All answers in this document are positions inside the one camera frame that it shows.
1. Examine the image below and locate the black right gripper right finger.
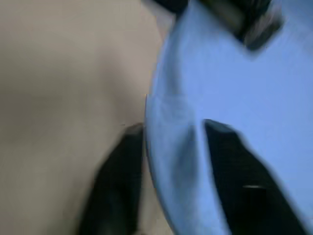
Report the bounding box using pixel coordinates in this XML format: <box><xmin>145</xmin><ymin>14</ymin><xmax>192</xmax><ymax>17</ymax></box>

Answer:
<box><xmin>202</xmin><ymin>118</ymin><xmax>311</xmax><ymax>235</ymax></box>

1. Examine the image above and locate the light blue cloth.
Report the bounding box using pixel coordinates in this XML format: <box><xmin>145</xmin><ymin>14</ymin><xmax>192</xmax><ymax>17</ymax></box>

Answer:
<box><xmin>143</xmin><ymin>0</ymin><xmax>313</xmax><ymax>235</ymax></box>

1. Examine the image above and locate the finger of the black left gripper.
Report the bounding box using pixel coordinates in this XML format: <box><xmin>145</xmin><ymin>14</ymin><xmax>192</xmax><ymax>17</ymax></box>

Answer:
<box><xmin>156</xmin><ymin>0</ymin><xmax>286</xmax><ymax>51</ymax></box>

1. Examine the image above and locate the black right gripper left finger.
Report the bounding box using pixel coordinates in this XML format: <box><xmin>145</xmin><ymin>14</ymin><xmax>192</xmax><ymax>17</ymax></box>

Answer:
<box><xmin>77</xmin><ymin>123</ymin><xmax>145</xmax><ymax>235</ymax></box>

